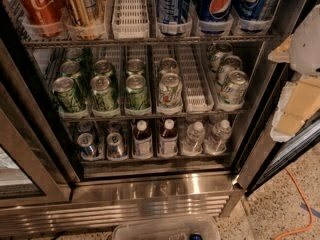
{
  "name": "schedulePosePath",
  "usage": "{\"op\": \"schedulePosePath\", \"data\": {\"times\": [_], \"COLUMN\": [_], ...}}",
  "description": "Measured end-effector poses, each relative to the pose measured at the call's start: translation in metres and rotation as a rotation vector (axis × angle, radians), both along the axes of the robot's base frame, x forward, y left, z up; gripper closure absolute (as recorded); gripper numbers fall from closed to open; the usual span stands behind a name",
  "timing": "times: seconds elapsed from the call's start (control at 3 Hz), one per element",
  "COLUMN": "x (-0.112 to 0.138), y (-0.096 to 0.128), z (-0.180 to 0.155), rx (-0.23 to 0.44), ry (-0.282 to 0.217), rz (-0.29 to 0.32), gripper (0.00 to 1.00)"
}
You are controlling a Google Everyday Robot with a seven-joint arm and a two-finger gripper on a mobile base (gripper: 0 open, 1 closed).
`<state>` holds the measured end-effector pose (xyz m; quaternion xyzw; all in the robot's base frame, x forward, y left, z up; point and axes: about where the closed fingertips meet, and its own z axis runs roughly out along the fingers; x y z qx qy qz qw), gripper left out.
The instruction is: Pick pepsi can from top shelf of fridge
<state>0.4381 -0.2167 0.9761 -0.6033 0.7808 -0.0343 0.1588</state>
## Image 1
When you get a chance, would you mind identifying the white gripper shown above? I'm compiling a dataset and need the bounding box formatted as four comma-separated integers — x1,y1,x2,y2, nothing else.
268,5,320,142

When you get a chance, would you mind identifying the front right white-green can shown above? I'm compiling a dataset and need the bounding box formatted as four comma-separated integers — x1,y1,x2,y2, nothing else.
219,70,248,105

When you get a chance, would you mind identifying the white-green can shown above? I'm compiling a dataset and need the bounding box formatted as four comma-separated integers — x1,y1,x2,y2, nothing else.
206,42,233,73
216,55,242,87
219,70,248,105

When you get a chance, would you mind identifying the middle right white-green can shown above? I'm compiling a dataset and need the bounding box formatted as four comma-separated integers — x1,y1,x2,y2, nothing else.
216,55,242,87

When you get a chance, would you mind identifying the back right white-green can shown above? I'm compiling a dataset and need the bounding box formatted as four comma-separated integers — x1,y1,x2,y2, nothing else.
206,42,233,73

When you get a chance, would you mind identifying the open fridge door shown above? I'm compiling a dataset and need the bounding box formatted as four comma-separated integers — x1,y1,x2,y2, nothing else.
234,80,320,197

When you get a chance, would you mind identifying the empty middle shelf tray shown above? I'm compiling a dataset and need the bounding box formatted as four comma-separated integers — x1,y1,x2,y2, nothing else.
175,45,214,113

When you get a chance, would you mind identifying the front white diet can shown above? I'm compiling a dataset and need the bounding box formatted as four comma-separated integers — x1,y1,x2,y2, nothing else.
158,73,182,108

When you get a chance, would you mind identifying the white diet can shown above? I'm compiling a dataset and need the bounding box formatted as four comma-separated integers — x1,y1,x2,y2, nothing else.
158,57,179,77
158,73,182,108

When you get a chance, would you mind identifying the back white diet can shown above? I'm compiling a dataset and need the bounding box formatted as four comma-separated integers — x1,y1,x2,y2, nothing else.
158,57,179,77

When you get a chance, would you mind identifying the blue silver soda can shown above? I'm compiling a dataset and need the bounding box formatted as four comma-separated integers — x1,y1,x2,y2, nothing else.
156,0,190,36

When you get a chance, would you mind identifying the green can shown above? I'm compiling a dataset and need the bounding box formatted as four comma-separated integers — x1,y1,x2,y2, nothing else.
126,74,149,110
52,77,86,113
93,60,118,84
60,61,89,98
65,47,92,71
90,75,118,112
126,59,145,76

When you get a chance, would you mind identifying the stainless steel fridge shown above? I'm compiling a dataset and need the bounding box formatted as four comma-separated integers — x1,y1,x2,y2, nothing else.
0,0,318,236

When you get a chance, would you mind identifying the blue can in bin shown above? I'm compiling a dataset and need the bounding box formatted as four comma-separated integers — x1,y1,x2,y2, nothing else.
189,233,203,240

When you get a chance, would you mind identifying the back left silver can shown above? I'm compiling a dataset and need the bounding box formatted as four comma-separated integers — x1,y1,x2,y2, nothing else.
77,121,95,135

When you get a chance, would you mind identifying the front left silver can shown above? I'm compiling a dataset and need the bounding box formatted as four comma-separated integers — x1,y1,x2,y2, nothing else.
77,133,98,157

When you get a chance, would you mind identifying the gold soda can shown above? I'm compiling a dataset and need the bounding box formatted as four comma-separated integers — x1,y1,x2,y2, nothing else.
66,0,103,40

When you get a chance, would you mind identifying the middle left green can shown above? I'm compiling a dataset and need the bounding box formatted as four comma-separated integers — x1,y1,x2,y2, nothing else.
60,61,89,98

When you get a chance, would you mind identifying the back left green can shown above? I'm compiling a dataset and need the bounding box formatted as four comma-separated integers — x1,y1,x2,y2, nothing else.
65,47,92,71

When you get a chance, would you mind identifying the front left green can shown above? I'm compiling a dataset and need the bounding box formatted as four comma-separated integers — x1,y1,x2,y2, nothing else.
52,77,86,113

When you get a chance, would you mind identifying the red coca-cola can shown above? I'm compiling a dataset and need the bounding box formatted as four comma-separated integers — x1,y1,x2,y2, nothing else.
19,0,62,37

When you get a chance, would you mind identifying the right clear water bottle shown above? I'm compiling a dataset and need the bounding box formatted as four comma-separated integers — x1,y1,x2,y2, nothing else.
205,119,232,155

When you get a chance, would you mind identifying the clear water bottle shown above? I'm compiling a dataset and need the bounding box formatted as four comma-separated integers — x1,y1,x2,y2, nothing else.
205,119,232,155
182,121,205,156

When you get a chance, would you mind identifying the left clear water bottle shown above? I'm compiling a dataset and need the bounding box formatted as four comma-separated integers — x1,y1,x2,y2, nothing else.
182,121,205,156

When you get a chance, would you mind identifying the right brown drink bottle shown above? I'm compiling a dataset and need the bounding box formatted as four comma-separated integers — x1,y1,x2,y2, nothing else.
158,119,178,158

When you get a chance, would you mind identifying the brown drink bottle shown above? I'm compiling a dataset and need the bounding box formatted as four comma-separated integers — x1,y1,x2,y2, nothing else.
158,119,178,158
133,120,153,159

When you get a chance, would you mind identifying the left brown drink bottle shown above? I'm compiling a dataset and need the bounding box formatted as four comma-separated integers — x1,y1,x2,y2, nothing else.
133,120,153,159

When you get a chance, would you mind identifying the clear plastic bin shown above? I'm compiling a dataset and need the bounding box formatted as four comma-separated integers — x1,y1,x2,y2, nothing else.
112,215,221,240

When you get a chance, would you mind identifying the orange cable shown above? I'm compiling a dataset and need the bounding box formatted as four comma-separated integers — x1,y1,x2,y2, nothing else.
273,167,315,240

